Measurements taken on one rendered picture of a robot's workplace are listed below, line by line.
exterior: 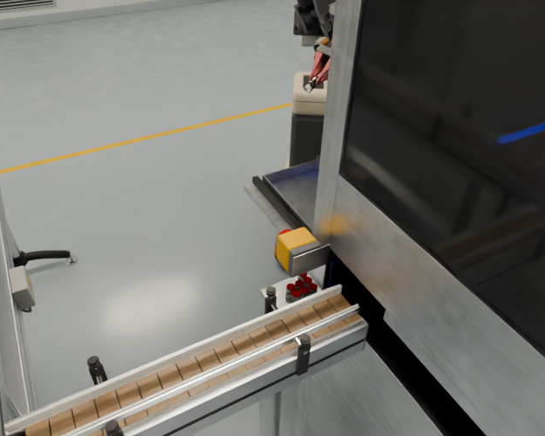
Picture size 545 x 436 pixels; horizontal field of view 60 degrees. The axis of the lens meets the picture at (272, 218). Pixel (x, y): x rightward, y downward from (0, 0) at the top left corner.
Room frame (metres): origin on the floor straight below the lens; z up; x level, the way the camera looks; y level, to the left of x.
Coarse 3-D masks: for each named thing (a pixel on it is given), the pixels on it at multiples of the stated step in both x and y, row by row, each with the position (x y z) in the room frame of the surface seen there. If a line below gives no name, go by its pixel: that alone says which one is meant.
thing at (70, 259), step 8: (24, 256) 1.58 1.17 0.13; (32, 256) 1.59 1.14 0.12; (40, 256) 1.60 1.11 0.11; (48, 256) 1.62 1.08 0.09; (56, 256) 1.64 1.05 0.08; (64, 256) 1.65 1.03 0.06; (72, 256) 1.68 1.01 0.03; (16, 264) 1.54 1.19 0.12; (24, 264) 1.56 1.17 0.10; (72, 264) 1.65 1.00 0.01
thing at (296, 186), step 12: (288, 168) 1.21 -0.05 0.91; (300, 168) 1.23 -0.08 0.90; (312, 168) 1.26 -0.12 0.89; (264, 180) 1.16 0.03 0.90; (276, 180) 1.19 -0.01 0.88; (288, 180) 1.20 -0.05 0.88; (300, 180) 1.20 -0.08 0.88; (312, 180) 1.20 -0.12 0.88; (276, 192) 1.10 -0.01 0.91; (288, 192) 1.13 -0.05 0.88; (300, 192) 1.13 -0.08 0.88; (312, 192) 1.14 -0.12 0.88; (288, 204) 1.03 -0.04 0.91; (300, 204) 1.08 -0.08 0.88; (312, 204) 1.08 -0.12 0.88; (300, 216) 0.98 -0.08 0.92; (312, 216) 1.02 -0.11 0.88; (312, 228) 0.97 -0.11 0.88
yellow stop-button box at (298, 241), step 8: (288, 232) 0.79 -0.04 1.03; (296, 232) 0.79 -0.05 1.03; (304, 232) 0.79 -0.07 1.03; (280, 240) 0.76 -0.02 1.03; (288, 240) 0.76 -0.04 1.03; (296, 240) 0.76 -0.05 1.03; (304, 240) 0.76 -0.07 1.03; (312, 240) 0.76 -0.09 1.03; (280, 248) 0.76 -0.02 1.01; (288, 248) 0.73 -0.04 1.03; (296, 248) 0.73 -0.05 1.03; (304, 248) 0.73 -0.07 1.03; (312, 248) 0.74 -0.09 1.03; (280, 256) 0.76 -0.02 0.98; (288, 256) 0.73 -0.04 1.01; (288, 264) 0.73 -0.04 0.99; (288, 272) 0.72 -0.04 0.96
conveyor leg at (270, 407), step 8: (280, 392) 0.56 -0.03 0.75; (264, 400) 0.55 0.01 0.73; (272, 400) 0.55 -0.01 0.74; (280, 400) 0.56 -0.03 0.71; (264, 408) 0.55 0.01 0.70; (272, 408) 0.55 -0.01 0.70; (264, 416) 0.55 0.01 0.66; (272, 416) 0.55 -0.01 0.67; (264, 424) 0.55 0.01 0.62; (272, 424) 0.55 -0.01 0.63; (264, 432) 0.55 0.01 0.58; (272, 432) 0.55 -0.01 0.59
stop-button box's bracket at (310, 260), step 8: (320, 248) 0.74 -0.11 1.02; (328, 248) 0.75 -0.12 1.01; (296, 256) 0.71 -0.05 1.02; (304, 256) 0.72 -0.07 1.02; (312, 256) 0.73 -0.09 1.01; (320, 256) 0.74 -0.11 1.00; (328, 256) 0.75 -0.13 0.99; (296, 264) 0.71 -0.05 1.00; (304, 264) 0.72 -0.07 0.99; (312, 264) 0.73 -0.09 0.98; (320, 264) 0.74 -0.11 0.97; (296, 272) 0.71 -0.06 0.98; (304, 272) 0.72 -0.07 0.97
